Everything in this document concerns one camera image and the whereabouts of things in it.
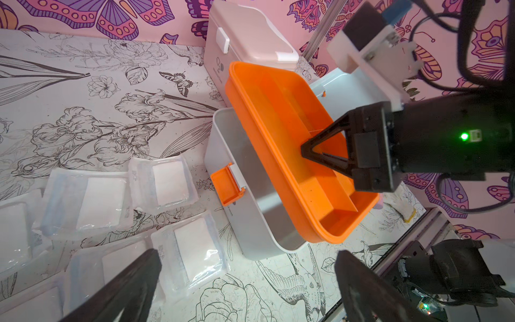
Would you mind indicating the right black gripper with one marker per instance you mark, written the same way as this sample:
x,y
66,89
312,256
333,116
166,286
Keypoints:
x,y
367,144

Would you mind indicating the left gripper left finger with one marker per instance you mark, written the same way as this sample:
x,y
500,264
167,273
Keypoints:
x,y
128,297

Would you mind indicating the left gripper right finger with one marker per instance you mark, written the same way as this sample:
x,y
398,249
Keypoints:
x,y
366,297

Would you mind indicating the blue orange first aid box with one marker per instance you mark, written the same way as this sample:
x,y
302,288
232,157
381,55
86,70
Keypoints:
x,y
276,200

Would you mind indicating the beige pink first aid box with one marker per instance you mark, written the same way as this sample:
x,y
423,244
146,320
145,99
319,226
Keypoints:
x,y
241,33

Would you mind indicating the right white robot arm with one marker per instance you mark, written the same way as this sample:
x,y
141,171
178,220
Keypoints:
x,y
464,135

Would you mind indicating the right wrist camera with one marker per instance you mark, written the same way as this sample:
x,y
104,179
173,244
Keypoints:
x,y
373,60

